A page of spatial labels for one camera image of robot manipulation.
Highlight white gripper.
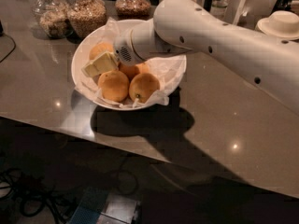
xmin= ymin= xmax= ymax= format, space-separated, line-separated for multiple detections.
xmin=81 ymin=20 xmax=163 ymax=77

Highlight orange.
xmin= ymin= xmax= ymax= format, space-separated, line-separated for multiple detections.
xmin=119 ymin=63 xmax=150 ymax=80
xmin=129 ymin=73 xmax=160 ymax=104
xmin=98 ymin=70 xmax=130 ymax=102
xmin=89 ymin=42 xmax=113 ymax=60

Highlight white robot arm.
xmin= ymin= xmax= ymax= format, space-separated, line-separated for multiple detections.
xmin=96 ymin=0 xmax=299 ymax=113

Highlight white ceramic bowl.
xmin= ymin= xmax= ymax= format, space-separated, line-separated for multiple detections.
xmin=70 ymin=19 xmax=188 ymax=112

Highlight glass cereal jar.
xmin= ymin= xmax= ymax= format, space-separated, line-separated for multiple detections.
xmin=32 ymin=0 xmax=73 ymax=39
xmin=67 ymin=0 xmax=107 ymax=38
xmin=115 ymin=0 xmax=151 ymax=19

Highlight white paper liner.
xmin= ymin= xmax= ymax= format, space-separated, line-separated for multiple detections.
xmin=74 ymin=17 xmax=188 ymax=108

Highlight glass cereal jar far left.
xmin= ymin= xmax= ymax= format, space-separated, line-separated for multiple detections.
xmin=32 ymin=0 xmax=73 ymax=39

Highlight grey box on floor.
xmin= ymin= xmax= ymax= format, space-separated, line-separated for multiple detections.
xmin=66 ymin=189 xmax=143 ymax=224

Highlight white card sign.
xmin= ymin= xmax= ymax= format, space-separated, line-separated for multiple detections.
xmin=224 ymin=0 xmax=247 ymax=25

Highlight stack of white plates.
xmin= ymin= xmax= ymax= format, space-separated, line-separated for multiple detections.
xmin=256 ymin=10 xmax=299 ymax=40

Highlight black cable on table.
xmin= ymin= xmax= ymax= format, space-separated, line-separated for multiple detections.
xmin=0 ymin=34 xmax=17 ymax=63

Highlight black floor cables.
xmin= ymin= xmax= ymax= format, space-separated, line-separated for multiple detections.
xmin=0 ymin=165 xmax=78 ymax=224

